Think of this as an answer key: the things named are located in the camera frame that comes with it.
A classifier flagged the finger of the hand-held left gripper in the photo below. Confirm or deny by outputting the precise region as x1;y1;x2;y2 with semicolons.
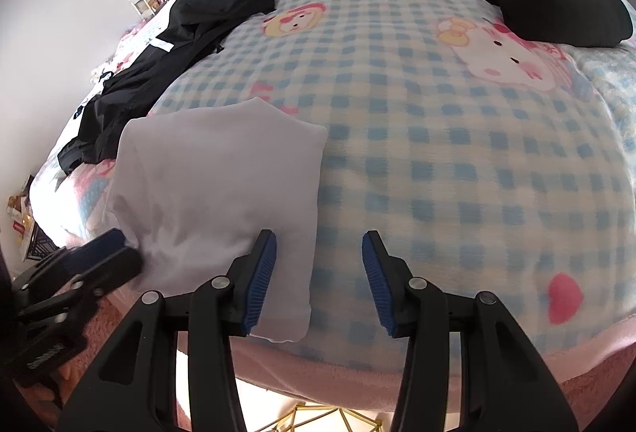
20;228;127;291
22;247;142;328

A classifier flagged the gold wire frame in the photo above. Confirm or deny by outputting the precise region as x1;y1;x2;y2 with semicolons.
263;405;393;432

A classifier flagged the pink fluffy rug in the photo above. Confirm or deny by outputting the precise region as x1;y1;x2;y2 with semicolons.
60;288;636;432

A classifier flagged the white shirt navy trim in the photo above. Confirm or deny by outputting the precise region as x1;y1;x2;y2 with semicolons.
102;96;329;343

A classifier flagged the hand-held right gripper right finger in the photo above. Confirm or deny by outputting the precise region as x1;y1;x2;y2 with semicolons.
363;230;580;432

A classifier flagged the blue checkered cartoon blanket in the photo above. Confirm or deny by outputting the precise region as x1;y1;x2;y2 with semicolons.
30;0;636;408

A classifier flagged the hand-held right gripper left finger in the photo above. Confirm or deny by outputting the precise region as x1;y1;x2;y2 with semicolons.
56;230;277;432

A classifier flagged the black clothes heap white stripe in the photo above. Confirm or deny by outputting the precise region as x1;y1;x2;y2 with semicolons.
57;0;276;175

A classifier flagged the bedside clutter pile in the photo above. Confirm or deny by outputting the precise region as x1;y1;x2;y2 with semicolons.
6;173;63;264

